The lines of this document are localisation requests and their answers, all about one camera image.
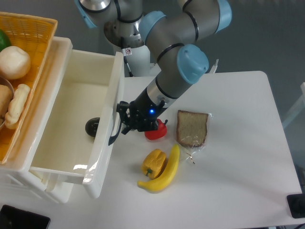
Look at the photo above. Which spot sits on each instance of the bread slice in plastic bag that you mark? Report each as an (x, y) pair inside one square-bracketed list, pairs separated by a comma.
[(192, 132)]

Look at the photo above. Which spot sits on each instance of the black device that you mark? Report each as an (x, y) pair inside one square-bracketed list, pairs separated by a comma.
[(296, 204), (15, 218)]

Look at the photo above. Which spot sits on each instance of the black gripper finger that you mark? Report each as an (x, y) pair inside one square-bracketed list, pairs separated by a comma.
[(122, 109), (147, 125)]

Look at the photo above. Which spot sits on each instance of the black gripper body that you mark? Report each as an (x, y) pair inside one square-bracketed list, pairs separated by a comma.
[(144, 108)]

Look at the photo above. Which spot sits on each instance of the round white bun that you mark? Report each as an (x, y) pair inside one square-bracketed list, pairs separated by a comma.
[(14, 63)]

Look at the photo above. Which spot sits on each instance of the yellow bell pepper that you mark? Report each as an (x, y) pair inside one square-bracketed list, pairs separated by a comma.
[(153, 164)]

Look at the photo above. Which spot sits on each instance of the long white bread roll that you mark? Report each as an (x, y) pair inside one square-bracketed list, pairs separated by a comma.
[(16, 106)]

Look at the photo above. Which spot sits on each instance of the yellow banana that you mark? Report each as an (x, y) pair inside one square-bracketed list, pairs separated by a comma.
[(167, 174)]

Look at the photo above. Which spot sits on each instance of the brown bread roll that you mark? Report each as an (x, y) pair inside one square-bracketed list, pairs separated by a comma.
[(6, 96)]

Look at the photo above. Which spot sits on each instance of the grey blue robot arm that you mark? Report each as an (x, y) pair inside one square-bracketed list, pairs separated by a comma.
[(170, 41)]

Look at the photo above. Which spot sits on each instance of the black device bottom left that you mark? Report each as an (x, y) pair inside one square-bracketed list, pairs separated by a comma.
[(15, 218)]

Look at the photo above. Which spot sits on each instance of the dark avocado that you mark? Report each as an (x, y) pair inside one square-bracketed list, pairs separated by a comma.
[(91, 126)]

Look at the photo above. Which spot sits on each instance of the white drawer cabinet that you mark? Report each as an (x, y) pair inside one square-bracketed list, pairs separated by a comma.
[(16, 179)]

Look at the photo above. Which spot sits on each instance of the black device bottom right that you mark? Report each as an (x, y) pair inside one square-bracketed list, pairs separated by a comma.
[(296, 204)]

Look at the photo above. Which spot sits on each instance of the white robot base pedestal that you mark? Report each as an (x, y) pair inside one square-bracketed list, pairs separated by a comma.
[(133, 62)]

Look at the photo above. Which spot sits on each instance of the green pepper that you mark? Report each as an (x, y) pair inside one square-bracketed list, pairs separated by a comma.
[(4, 40)]

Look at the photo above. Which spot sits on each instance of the red bell pepper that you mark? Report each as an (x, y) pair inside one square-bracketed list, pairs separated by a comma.
[(159, 133)]

